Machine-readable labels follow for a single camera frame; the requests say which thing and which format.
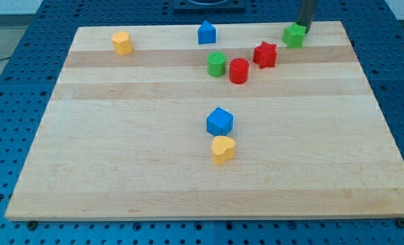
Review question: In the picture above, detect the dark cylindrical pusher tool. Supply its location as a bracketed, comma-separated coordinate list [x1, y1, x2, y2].
[296, 0, 318, 33]

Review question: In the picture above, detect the blue cube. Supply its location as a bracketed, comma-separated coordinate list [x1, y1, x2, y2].
[206, 107, 234, 136]

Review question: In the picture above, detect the green star block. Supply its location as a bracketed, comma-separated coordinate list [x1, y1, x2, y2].
[282, 23, 307, 48]

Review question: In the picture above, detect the red star block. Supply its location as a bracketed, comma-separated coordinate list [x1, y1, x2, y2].
[253, 42, 277, 69]

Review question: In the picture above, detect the red cylinder block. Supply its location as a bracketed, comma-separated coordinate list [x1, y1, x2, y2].
[229, 58, 249, 84]

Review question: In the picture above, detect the blue pentagon house block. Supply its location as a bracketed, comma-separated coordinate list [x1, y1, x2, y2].
[198, 20, 217, 44]

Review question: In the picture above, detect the green cylinder block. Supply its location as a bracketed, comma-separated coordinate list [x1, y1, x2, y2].
[207, 52, 226, 77]

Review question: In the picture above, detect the yellow heart block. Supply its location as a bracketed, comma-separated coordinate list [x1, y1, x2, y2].
[211, 135, 236, 165]

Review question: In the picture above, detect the yellow hexagon block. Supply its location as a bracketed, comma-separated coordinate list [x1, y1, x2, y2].
[112, 31, 133, 55]

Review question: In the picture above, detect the wooden board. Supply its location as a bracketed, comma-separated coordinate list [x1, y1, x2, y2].
[5, 21, 404, 221]

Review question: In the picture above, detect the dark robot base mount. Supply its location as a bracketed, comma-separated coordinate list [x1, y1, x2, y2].
[172, 0, 246, 13]

